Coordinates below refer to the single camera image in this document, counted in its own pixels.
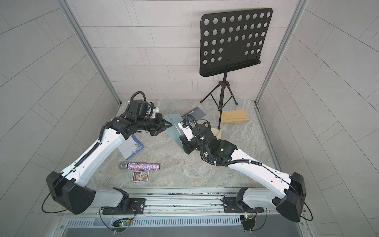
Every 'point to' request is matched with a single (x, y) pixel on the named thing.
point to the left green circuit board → (120, 224)
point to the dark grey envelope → (197, 112)
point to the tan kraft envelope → (234, 116)
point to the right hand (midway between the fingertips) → (180, 139)
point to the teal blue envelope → (174, 132)
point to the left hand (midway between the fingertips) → (175, 123)
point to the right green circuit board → (248, 221)
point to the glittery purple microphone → (124, 165)
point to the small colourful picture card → (140, 176)
